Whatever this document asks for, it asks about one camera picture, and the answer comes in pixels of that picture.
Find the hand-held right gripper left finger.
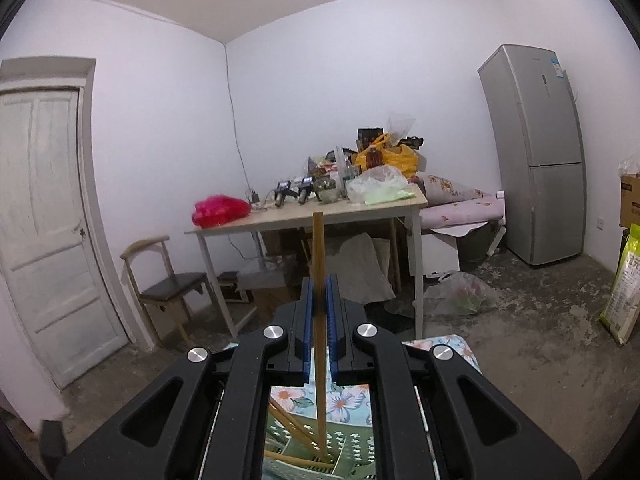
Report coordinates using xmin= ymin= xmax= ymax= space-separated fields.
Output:
xmin=55 ymin=276 xmax=316 ymax=480

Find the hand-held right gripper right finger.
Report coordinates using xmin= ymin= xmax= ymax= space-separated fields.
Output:
xmin=325 ymin=275 xmax=581 ymax=480

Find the single wooden chopstick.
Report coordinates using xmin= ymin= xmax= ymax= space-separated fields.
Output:
xmin=312 ymin=212 xmax=331 ymax=461

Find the bundle of wooden chopsticks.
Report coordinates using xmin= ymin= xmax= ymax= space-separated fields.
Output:
xmin=265 ymin=397 xmax=331 ymax=471

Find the green plastic utensil holder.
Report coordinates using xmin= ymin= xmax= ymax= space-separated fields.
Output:
xmin=264 ymin=410 xmax=376 ymax=480

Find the brown cardboard box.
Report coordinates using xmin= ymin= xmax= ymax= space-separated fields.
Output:
xmin=252 ymin=285 xmax=296 ymax=323

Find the grey sack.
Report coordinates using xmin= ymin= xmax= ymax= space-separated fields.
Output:
xmin=325 ymin=232 xmax=396 ymax=306

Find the grey plastic wrapped box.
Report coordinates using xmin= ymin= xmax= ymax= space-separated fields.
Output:
xmin=236 ymin=255 xmax=301 ymax=291

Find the small dark low box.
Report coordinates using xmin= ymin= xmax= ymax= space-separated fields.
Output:
xmin=216 ymin=271 xmax=251 ymax=305

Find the blue floral blanket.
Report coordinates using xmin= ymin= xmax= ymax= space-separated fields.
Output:
xmin=222 ymin=335 xmax=483 ymax=426

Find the grey metal-legged table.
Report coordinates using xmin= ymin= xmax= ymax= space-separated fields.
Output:
xmin=184 ymin=182 xmax=429 ymax=341

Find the clear plastic bag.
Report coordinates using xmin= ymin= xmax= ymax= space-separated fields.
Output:
xmin=414 ymin=270 xmax=499 ymax=316

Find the red plastic bag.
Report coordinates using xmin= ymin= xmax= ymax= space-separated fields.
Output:
xmin=192 ymin=195 xmax=252 ymax=228

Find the wooden chair with dark seat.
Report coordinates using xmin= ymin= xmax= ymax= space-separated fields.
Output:
xmin=121 ymin=235 xmax=211 ymax=346

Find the clear bag with green contents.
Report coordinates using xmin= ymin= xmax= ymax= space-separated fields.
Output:
xmin=346 ymin=165 xmax=416 ymax=206

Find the dark bin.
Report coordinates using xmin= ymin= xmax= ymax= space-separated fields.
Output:
xmin=457 ymin=222 xmax=493 ymax=266

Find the pink rolled mat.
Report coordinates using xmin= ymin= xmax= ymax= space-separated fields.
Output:
xmin=420 ymin=194 xmax=506 ymax=226

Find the yellow plastic bag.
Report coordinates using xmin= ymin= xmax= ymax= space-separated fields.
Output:
xmin=354 ymin=134 xmax=418 ymax=178

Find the floral rolled mat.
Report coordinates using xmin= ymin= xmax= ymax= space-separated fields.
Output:
xmin=415 ymin=171 xmax=496 ymax=206

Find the clear crinkled plastic wrapper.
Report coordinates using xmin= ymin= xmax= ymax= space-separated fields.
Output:
xmin=387 ymin=112 xmax=417 ymax=141

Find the white panel door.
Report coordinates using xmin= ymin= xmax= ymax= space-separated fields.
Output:
xmin=0 ymin=57 xmax=131 ymax=391

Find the silver refrigerator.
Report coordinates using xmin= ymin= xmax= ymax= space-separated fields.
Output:
xmin=477 ymin=44 xmax=587 ymax=267

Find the yellow green rice bag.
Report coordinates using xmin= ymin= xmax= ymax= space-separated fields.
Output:
xmin=600 ymin=223 xmax=640 ymax=346

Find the large printed cardboard box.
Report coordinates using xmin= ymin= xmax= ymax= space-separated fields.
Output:
xmin=619 ymin=174 xmax=640 ymax=228

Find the thin wall cable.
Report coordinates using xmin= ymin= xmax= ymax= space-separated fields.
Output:
xmin=226 ymin=45 xmax=258 ymax=196

